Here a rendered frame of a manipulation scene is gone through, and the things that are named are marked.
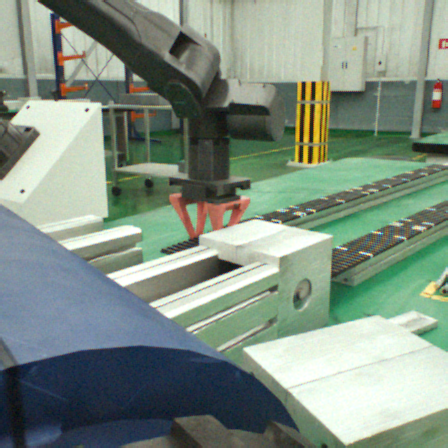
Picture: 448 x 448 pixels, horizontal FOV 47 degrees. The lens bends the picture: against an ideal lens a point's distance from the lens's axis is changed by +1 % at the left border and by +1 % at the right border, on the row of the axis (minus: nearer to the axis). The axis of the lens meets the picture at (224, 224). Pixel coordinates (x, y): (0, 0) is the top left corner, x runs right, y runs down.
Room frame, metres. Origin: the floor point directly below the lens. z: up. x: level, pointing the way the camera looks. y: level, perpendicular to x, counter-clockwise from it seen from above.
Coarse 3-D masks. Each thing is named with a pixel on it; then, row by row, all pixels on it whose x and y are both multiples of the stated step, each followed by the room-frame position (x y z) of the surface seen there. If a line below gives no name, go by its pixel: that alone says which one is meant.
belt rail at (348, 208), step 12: (420, 180) 1.21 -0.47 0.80; (432, 180) 1.27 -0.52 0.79; (444, 180) 1.33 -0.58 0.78; (384, 192) 1.07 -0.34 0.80; (396, 192) 1.12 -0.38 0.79; (408, 192) 1.16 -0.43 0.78; (348, 204) 0.96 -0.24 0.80; (360, 204) 1.00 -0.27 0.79; (372, 204) 1.03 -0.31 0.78; (312, 216) 0.87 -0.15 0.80; (324, 216) 0.90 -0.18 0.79; (336, 216) 0.93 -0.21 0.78; (300, 228) 0.84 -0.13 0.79
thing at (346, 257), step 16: (432, 208) 0.86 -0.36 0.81; (400, 224) 0.76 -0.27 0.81; (416, 224) 0.76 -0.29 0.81; (432, 224) 0.76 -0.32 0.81; (352, 240) 0.67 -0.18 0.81; (368, 240) 0.67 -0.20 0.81; (384, 240) 0.67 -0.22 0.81; (400, 240) 0.67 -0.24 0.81; (336, 256) 0.60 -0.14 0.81; (352, 256) 0.60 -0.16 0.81; (368, 256) 0.60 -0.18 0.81; (336, 272) 0.55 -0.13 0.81
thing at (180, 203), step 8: (232, 192) 0.69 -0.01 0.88; (176, 200) 0.69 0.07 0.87; (184, 200) 0.69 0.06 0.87; (192, 200) 0.71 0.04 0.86; (176, 208) 0.70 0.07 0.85; (184, 208) 0.69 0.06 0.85; (200, 208) 0.72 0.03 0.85; (184, 216) 0.69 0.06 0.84; (200, 216) 0.72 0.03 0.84; (184, 224) 0.70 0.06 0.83; (200, 224) 0.71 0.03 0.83; (192, 232) 0.70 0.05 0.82; (200, 232) 0.71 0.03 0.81
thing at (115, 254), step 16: (48, 224) 0.57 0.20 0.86; (64, 224) 0.57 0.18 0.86; (80, 224) 0.58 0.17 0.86; (96, 224) 0.59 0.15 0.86; (64, 240) 0.50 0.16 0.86; (80, 240) 0.50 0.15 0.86; (96, 240) 0.51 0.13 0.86; (112, 240) 0.52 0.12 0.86; (128, 240) 0.54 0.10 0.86; (80, 256) 0.49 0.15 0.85; (96, 256) 0.52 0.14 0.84; (112, 256) 0.52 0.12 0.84; (128, 256) 0.53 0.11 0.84; (112, 272) 0.52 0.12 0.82
